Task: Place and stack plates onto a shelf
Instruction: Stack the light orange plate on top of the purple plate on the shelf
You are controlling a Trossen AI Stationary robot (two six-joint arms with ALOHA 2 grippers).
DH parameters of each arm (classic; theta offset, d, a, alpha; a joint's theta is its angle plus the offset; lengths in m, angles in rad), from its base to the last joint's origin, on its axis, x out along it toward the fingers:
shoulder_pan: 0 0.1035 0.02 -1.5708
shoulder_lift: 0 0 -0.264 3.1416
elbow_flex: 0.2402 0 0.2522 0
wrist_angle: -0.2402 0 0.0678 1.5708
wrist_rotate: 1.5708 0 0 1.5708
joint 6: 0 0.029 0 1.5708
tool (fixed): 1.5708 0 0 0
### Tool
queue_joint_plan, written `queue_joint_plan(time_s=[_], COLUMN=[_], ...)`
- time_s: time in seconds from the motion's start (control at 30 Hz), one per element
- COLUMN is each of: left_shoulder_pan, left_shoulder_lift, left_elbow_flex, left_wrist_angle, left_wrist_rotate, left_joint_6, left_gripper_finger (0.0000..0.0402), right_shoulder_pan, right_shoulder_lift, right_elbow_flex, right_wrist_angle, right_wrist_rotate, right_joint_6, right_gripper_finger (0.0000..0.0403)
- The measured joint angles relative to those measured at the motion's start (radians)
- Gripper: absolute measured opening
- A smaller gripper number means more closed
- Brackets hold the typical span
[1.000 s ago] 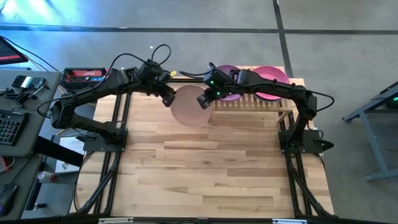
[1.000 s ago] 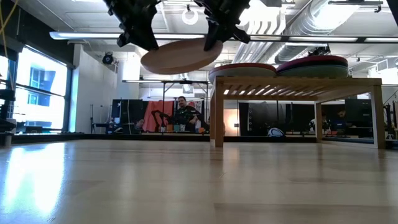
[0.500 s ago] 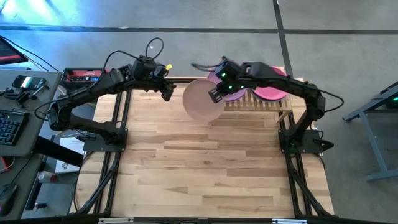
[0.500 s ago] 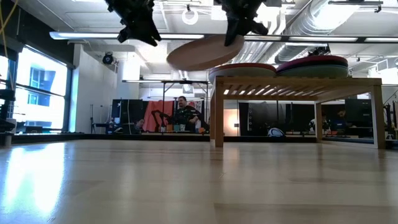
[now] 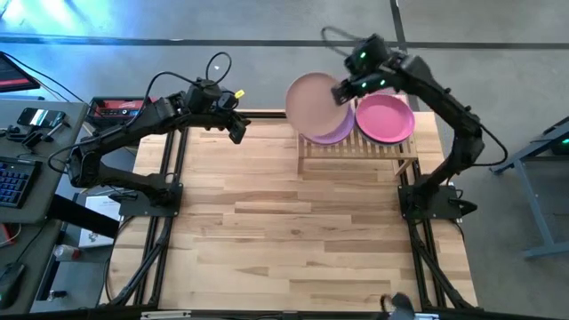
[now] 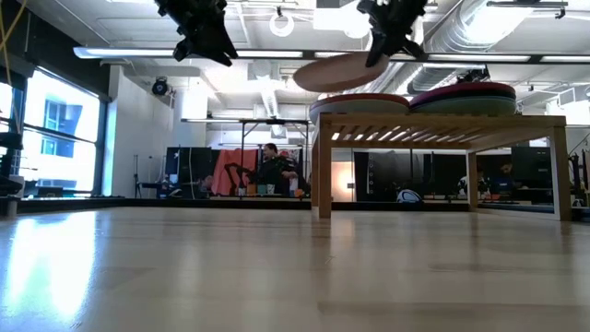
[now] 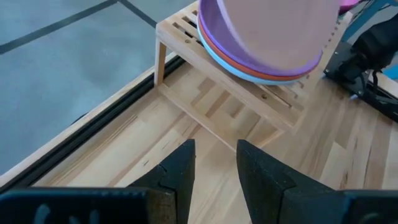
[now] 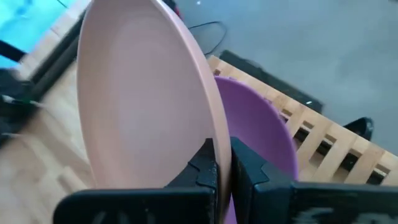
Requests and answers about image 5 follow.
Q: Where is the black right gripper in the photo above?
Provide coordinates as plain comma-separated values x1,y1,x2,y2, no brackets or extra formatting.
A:
331,70,397,107

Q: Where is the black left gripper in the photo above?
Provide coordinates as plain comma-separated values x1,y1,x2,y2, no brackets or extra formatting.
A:
215,91,252,145

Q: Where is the peach pink plate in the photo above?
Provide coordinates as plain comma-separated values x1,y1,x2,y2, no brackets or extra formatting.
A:
284,71,353,137

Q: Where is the purple plate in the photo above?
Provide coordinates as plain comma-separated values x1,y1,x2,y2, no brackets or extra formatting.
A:
300,104,357,147

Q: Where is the magenta plate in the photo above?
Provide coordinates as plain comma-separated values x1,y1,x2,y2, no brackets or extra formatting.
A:
355,93,416,145

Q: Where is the wooden slatted shelf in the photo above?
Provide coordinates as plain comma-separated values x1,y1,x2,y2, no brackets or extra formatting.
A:
296,92,420,178

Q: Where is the red and black toolbox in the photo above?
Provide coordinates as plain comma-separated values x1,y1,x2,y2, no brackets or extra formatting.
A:
86,96,161,148

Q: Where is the white booklet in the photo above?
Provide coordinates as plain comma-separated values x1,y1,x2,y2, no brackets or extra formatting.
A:
78,194,122,249

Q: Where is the black diagonal bar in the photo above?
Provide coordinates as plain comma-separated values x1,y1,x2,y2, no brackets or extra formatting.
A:
46,194,121,240

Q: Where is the black smartphone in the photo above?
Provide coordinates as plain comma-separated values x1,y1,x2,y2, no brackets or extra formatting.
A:
16,107,67,130

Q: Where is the small black clamp tool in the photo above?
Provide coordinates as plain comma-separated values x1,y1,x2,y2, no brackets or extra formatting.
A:
21,122,64,150

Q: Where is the white bottle with red cap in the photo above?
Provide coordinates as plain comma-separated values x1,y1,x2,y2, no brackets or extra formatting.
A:
52,244,84,263

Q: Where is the person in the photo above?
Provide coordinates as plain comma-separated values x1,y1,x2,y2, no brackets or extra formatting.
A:
379,292,417,320

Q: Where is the dark grey desk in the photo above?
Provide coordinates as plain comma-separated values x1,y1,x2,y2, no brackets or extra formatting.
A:
0,220,63,315

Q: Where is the black backlit keyboard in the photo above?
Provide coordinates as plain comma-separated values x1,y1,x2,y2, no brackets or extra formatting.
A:
0,156,44,210

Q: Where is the black monitor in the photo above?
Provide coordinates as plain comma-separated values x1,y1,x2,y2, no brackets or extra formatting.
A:
0,51,42,94

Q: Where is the grey metal stand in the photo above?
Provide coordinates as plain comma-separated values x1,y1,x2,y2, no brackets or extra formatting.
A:
488,116,569,260

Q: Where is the black computer mouse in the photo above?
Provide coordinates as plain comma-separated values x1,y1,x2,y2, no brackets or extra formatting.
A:
0,261,27,308

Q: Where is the black aluminium rail frame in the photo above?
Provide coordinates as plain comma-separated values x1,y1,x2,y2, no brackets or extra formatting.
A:
100,108,480,320

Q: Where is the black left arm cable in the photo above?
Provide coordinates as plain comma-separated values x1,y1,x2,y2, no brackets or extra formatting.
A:
137,51,233,130

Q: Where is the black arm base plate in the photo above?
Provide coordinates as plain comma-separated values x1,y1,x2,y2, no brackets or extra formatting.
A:
397,184,463,220
118,182,184,219

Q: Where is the black cable bundle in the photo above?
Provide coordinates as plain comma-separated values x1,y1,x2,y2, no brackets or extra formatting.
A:
411,220,475,311
104,215,174,308

